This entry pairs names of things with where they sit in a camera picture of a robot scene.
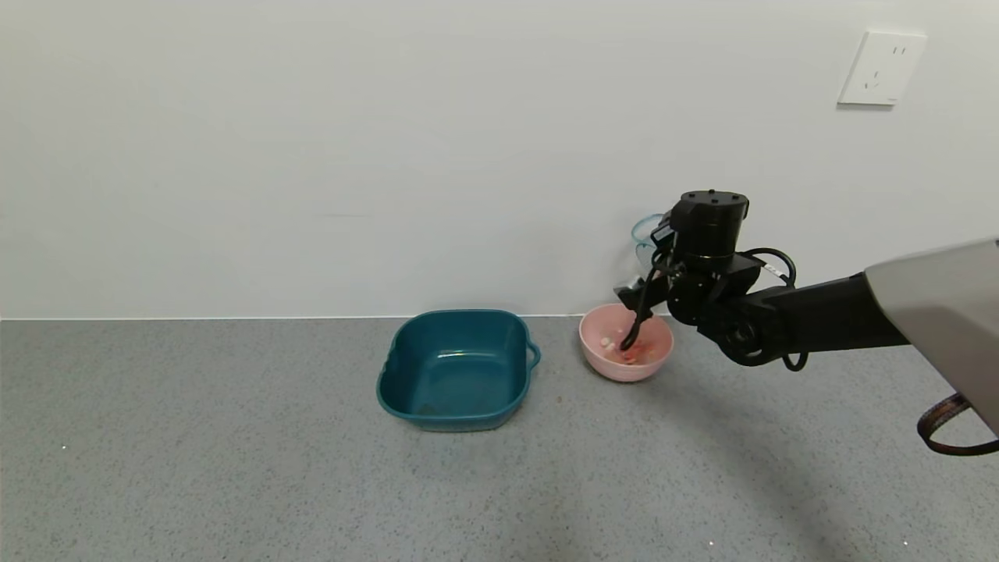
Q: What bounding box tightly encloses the pile of pink-white solid pieces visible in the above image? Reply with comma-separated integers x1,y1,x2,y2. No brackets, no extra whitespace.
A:
598,334,653,366

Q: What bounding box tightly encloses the black cable with white tag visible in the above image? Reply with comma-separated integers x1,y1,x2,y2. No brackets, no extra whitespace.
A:
738,247,798,291

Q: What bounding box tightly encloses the pink ribbed bowl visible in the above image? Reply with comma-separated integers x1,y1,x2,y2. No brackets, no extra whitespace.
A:
578,304,674,383

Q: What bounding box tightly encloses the translucent blue ribbed plastic cup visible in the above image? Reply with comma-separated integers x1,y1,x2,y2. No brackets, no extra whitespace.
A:
631,213,674,276

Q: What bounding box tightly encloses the brown flat ribbon cable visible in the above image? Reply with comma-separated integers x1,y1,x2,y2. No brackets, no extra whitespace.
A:
917,393,999,457

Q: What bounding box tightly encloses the black camera cable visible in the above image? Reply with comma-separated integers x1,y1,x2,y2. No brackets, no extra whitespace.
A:
620,261,669,352

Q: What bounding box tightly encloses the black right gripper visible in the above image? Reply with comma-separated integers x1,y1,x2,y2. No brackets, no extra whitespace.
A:
613,276,671,351

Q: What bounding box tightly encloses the teal square plastic basin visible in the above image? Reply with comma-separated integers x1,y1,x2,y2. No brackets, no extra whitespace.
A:
376,309,542,432

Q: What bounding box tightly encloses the white wall power socket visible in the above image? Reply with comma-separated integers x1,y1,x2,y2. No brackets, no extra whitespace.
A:
837,30,928,107

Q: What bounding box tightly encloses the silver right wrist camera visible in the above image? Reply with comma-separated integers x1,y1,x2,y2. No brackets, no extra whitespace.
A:
613,273,664,313

